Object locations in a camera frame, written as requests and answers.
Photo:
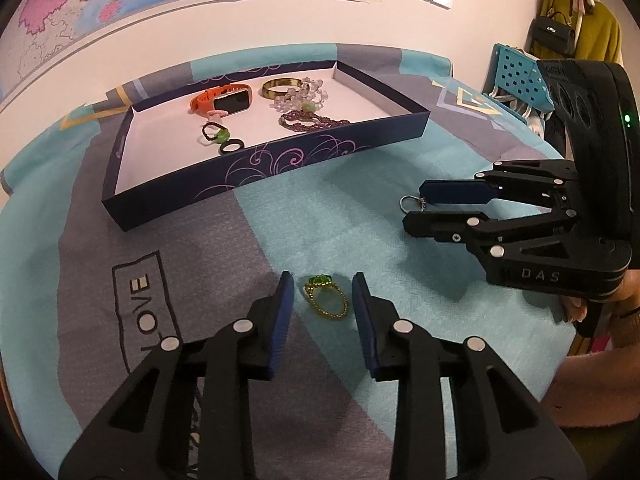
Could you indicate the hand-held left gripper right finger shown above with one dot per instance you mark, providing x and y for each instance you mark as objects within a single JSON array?
[{"x": 362, "y": 320}]

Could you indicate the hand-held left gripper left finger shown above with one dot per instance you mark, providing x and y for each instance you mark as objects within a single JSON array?
[{"x": 285, "y": 310}]

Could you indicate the blue perforated plastic chair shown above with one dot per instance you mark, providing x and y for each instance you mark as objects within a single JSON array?
[{"x": 520, "y": 77}]

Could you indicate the mustard yellow coat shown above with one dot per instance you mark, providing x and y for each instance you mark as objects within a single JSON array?
[{"x": 605, "y": 30}]

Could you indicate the orange smartwatch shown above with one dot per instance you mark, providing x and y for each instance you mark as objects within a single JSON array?
[{"x": 230, "y": 101}]

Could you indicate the amber bangle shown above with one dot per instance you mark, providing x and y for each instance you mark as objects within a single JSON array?
[{"x": 270, "y": 91}]

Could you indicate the person's right hand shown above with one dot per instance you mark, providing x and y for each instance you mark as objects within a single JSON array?
[{"x": 574, "y": 310}]

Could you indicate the teal grey printed blanket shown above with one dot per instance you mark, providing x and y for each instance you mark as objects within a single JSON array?
[{"x": 310, "y": 220}]

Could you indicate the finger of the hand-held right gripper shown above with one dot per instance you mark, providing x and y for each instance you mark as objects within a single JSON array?
[
  {"x": 450, "y": 227},
  {"x": 460, "y": 191}
]

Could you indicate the black handbag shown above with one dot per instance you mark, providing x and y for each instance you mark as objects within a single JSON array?
[{"x": 552, "y": 35}]

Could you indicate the navy cardboard box tray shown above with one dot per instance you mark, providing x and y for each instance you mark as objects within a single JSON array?
[{"x": 165, "y": 160}]

